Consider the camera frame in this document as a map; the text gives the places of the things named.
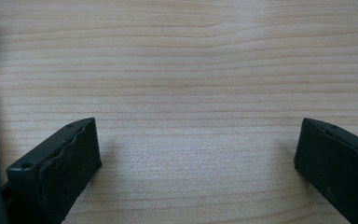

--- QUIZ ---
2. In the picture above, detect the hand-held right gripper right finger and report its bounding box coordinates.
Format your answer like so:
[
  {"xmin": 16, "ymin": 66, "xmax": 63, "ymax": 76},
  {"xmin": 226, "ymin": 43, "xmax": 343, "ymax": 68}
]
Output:
[{"xmin": 294, "ymin": 118, "xmax": 358, "ymax": 224}]

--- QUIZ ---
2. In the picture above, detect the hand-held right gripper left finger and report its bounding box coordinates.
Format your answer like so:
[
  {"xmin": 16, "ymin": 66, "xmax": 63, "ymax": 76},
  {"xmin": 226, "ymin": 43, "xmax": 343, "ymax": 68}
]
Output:
[{"xmin": 6, "ymin": 117, "xmax": 103, "ymax": 224}]

